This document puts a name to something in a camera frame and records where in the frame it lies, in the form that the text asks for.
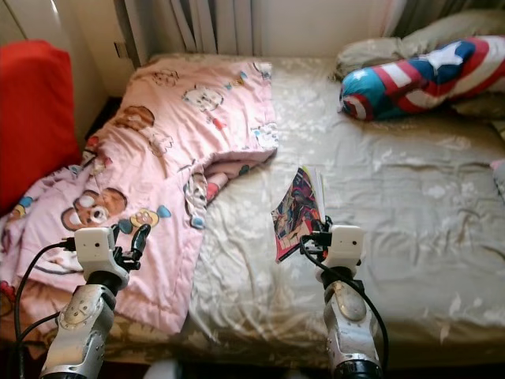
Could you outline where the colourful comic book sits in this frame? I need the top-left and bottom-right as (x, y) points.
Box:
(271, 166), (328, 263)

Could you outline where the red white blue shield pillow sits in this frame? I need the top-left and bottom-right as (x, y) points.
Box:
(339, 36), (505, 122)

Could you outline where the grey floral pillow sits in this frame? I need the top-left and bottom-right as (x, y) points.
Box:
(454, 95), (505, 119)
(334, 9), (505, 80)

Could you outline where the pink cartoon bear blanket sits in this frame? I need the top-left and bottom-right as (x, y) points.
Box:
(0, 54), (279, 336)

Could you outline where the bed with grey floral sheet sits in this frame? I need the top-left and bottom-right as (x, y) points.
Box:
(0, 51), (505, 368)

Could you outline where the grey curtain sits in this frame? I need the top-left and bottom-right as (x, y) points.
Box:
(391, 0), (505, 36)
(122, 0), (257, 58)

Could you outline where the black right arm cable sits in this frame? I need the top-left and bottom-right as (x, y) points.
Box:
(300, 245), (391, 372)

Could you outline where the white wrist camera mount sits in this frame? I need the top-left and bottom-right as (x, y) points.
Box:
(330, 225), (365, 269)
(75, 227), (127, 277)

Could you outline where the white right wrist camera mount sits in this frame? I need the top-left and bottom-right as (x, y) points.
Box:
(330, 225), (365, 269)

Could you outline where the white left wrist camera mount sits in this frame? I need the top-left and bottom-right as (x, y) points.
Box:
(75, 227), (127, 277)

